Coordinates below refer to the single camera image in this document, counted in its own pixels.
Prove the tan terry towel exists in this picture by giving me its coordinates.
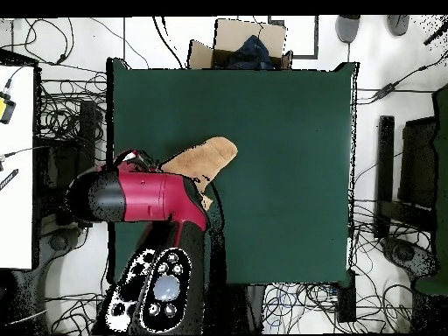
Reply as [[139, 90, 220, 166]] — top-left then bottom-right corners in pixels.
[[158, 136, 240, 211]]

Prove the black equipment stand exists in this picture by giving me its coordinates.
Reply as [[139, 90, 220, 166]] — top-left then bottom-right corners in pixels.
[[34, 99, 102, 230]]

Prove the black ruler strip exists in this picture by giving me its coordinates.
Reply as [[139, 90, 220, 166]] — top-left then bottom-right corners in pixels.
[[0, 168, 19, 192]]

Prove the white desk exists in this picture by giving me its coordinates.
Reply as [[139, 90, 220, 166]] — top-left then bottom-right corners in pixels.
[[0, 48, 41, 270]]

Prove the yellow and black device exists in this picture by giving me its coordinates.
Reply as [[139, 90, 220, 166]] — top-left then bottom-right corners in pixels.
[[0, 91, 18, 125]]

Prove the dark green table cloth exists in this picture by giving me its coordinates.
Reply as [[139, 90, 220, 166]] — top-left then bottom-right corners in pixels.
[[105, 57, 360, 286]]

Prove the brown cardboard box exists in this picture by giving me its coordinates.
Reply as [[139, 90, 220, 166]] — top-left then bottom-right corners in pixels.
[[186, 17, 293, 71]]

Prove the dark blue garment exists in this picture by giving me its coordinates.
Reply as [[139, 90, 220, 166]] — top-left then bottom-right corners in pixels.
[[227, 33, 276, 71]]

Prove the grey shoe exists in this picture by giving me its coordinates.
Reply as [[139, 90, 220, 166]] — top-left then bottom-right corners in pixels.
[[334, 14, 361, 44]]

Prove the black upright bar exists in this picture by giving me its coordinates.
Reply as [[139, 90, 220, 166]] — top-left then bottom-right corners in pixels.
[[373, 115, 396, 241]]

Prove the black rectangular box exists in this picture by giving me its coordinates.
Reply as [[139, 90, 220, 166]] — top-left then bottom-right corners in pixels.
[[335, 270, 358, 323]]

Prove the black power adapter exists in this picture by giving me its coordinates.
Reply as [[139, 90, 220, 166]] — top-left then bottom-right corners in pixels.
[[372, 81, 396, 101]]

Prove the grey rounded object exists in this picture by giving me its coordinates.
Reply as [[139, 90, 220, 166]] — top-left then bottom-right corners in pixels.
[[386, 14, 410, 37]]

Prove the dark green fabric cover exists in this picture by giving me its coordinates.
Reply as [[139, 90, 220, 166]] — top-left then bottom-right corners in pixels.
[[415, 82, 448, 295]]

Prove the black cable tangle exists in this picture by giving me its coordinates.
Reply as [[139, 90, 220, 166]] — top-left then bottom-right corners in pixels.
[[45, 291, 108, 335], [37, 60, 109, 148], [349, 197, 433, 333]]

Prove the grey pedestal leg foot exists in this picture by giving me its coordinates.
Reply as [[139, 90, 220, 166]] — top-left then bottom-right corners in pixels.
[[380, 235, 440, 279], [34, 226, 85, 274]]

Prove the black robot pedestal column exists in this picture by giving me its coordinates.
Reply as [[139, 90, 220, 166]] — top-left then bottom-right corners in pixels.
[[223, 283, 268, 335]]

